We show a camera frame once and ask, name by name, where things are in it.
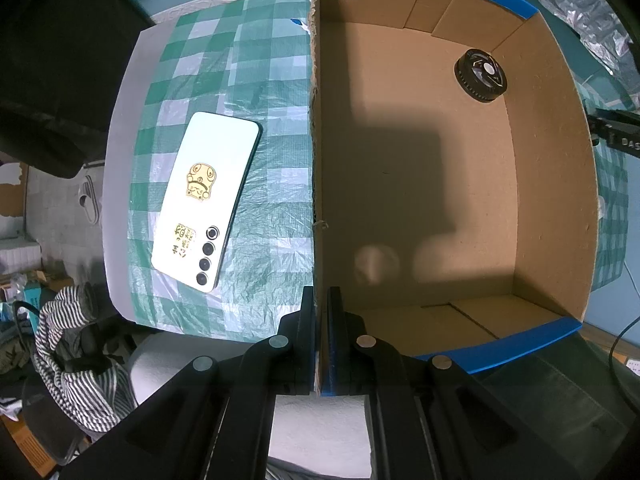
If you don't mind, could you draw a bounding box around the dark chair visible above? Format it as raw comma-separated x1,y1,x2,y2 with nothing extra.
0,0,156,178

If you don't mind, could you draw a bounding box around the black cable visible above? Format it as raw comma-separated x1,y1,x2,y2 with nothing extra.
607,260,640,376

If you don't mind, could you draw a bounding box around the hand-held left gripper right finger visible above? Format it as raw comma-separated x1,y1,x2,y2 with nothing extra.
320,286,583,480

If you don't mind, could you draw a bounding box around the cardboard box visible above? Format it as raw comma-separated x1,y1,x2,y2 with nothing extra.
309,0,601,397

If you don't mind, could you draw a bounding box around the silver foil bag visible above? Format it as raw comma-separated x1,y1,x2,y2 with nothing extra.
525,0,640,111

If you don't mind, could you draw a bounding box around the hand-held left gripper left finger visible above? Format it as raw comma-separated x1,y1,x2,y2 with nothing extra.
59,286,321,480

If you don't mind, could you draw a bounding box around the white smartphone with gold stickers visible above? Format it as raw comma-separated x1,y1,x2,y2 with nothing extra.
151,111,263,295

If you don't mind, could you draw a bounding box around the white slipper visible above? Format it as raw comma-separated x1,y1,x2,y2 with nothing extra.
77,176,103,225

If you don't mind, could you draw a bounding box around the striped cloth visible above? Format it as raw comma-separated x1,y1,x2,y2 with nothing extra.
31,285,138,433

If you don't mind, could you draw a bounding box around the green checkered tablecloth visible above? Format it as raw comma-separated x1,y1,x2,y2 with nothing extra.
102,0,630,346

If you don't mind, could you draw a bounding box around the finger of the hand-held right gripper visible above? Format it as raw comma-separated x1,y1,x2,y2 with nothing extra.
587,108,640,158

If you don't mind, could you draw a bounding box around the white foam sheet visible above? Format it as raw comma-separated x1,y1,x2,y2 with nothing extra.
129,332,373,478

